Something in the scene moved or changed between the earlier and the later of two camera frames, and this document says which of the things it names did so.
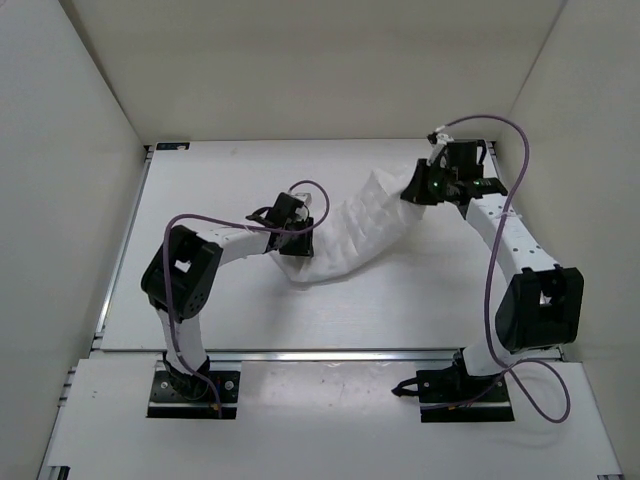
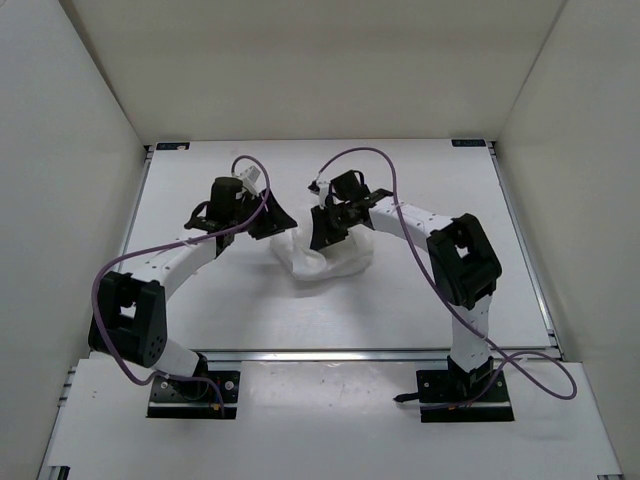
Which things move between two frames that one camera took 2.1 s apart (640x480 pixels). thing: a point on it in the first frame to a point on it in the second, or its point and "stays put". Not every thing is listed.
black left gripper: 305,247 to 275,221
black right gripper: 414,192 to 322,235
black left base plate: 168,402 stays put
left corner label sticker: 173,146 stays put
